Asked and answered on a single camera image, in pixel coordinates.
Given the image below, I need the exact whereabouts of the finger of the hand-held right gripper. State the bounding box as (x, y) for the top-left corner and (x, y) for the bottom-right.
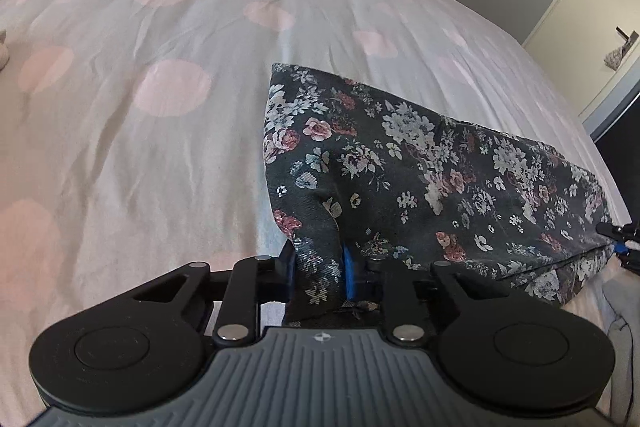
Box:
(596, 220), (640, 240)
(614, 240), (640, 271)

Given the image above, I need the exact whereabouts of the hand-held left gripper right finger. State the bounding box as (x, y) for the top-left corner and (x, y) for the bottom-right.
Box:
(342, 247), (511, 347)

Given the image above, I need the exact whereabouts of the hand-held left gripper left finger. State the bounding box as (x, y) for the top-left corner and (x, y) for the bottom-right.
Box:
(131, 243), (297, 348)

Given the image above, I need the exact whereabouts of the dark floral garment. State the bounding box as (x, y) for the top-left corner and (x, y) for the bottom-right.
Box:
(263, 63), (617, 329)

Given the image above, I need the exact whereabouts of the grey cloth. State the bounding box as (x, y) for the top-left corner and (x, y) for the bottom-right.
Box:
(601, 265), (640, 427)

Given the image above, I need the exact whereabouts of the small hanging pouch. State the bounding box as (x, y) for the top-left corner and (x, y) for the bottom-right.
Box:
(603, 46), (626, 70)

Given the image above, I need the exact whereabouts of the white pink-dotted bed sheet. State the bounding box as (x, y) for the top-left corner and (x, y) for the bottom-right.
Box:
(0, 0), (632, 423)

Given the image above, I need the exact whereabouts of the cream door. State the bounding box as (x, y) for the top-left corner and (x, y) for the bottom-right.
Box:
(522, 0), (640, 120)

